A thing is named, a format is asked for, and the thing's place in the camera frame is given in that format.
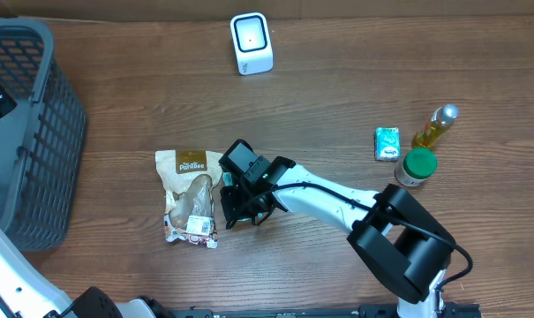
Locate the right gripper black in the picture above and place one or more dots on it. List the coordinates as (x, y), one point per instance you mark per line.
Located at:
(238, 211)

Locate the brown snack packet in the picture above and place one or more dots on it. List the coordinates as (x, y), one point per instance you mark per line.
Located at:
(189, 178)

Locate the small teal white box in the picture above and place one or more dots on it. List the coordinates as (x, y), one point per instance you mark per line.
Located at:
(387, 145)

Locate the green lid jar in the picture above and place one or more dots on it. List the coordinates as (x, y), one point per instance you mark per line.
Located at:
(416, 167)

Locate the yellow dish soap bottle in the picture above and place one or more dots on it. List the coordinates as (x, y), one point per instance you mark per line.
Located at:
(440, 122)

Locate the teal white pouch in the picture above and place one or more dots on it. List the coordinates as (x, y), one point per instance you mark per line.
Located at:
(227, 179)

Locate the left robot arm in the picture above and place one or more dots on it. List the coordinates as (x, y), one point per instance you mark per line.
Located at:
(24, 292)

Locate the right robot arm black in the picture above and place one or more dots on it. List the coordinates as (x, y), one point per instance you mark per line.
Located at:
(399, 241)

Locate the white barcode scanner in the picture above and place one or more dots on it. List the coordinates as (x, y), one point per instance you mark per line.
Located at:
(252, 44)

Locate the grey plastic shopping basket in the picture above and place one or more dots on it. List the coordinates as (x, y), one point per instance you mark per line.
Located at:
(50, 121)

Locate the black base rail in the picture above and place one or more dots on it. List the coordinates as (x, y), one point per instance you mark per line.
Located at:
(363, 311)

